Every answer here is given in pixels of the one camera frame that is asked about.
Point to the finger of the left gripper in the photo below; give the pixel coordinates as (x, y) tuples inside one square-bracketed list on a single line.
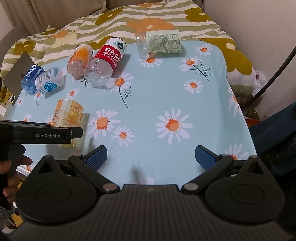
[(76, 132)]

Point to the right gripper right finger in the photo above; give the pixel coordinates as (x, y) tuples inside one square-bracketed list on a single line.
[(214, 166)]

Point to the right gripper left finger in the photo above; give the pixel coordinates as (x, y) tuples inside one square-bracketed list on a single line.
[(87, 165)]

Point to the yellow vitamin drink bottle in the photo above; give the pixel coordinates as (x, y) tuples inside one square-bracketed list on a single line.
[(69, 113)]

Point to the person's left hand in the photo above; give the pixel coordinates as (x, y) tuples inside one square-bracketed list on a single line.
[(11, 185)]

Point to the grey open laptop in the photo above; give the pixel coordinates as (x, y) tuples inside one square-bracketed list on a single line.
[(13, 80)]

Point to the blue sports drink bottle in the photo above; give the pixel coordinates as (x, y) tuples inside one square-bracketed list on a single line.
[(28, 81)]

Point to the white blue label bottle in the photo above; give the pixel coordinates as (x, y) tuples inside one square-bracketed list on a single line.
[(49, 80)]

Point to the light blue daisy tablecloth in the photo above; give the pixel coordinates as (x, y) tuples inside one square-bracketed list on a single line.
[(151, 117)]

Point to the red label water bottle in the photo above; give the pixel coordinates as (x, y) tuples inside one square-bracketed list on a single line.
[(102, 65)]

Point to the orange juice bottle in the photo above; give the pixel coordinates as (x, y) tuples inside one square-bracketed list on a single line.
[(79, 60)]

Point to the dark blue garment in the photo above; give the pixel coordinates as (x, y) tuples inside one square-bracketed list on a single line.
[(274, 137)]

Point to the clear green label bottle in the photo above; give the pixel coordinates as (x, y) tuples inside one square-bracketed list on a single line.
[(153, 43)]

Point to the beige curtain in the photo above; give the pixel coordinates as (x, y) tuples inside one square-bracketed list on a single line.
[(35, 16)]

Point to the striped floral quilt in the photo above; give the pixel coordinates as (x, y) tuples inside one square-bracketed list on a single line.
[(124, 22)]

